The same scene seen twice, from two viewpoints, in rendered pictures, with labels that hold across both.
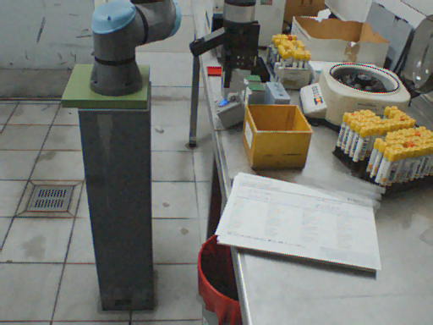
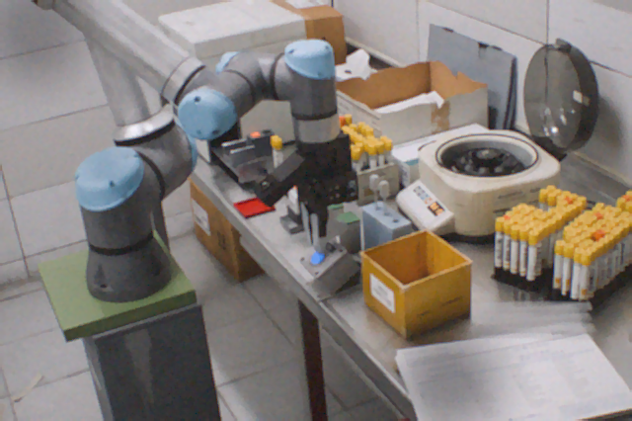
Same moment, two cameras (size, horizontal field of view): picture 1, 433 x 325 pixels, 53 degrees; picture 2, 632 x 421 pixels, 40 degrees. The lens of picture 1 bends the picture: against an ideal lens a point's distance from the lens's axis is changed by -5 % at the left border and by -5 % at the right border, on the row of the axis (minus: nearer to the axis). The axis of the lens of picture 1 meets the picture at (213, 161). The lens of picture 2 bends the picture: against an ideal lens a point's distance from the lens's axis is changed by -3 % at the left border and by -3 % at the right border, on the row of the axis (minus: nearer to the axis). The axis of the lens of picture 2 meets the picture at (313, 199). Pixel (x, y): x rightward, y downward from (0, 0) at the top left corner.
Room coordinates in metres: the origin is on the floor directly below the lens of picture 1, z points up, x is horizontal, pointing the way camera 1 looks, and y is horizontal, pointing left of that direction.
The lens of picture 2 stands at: (-0.20, 0.35, 1.72)
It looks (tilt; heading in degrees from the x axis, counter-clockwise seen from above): 27 degrees down; 344
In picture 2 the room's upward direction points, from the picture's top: 5 degrees counter-clockwise
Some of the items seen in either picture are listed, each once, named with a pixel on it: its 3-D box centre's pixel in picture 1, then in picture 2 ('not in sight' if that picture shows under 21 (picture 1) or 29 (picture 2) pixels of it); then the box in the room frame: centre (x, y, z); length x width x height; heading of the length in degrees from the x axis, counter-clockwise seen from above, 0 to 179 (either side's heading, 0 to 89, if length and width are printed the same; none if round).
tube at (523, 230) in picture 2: (354, 144); (523, 256); (0.92, -0.33, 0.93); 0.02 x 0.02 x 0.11
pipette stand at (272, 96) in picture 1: (275, 107); (386, 239); (1.09, -0.15, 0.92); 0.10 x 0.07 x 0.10; 10
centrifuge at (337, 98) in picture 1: (353, 95); (478, 184); (1.19, -0.39, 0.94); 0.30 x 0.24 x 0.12; 89
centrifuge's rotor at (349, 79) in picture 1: (361, 86); (486, 168); (1.19, -0.41, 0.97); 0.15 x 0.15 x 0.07
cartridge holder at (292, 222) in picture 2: not in sight; (304, 214); (1.31, -0.07, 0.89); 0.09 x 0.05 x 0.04; 96
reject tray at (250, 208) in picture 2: (216, 71); (254, 207); (1.41, 0.01, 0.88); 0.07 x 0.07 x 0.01; 8
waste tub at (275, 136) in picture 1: (275, 135); (416, 283); (0.94, -0.14, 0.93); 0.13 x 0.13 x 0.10; 10
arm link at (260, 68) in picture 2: not in sight; (249, 79); (1.12, 0.05, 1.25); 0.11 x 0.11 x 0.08; 48
